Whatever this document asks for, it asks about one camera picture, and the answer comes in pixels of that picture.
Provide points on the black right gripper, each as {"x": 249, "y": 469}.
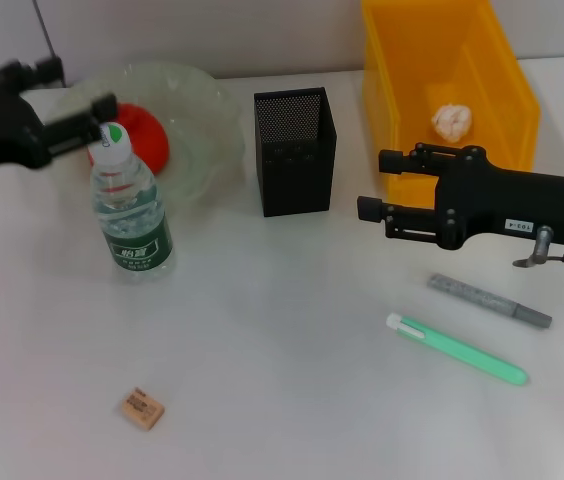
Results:
{"x": 522, "y": 205}

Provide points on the red-orange fruit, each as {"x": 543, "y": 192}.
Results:
{"x": 147, "y": 140}

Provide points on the white paper ball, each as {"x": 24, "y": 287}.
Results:
{"x": 452, "y": 122}

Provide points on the clear bottle with green label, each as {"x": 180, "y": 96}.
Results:
{"x": 134, "y": 245}

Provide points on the black mesh pen holder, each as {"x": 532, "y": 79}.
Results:
{"x": 297, "y": 180}

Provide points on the pale green glass fruit plate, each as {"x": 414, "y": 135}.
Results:
{"x": 202, "y": 125}

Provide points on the grey marker pen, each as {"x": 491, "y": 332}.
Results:
{"x": 487, "y": 300}

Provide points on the mint green pen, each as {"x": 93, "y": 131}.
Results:
{"x": 457, "y": 350}

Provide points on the tan rectangular eraser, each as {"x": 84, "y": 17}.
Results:
{"x": 139, "y": 409}

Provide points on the yellow plastic bin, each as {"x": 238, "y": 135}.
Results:
{"x": 402, "y": 60}

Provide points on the right wrist silver connector plug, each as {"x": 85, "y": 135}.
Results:
{"x": 542, "y": 242}

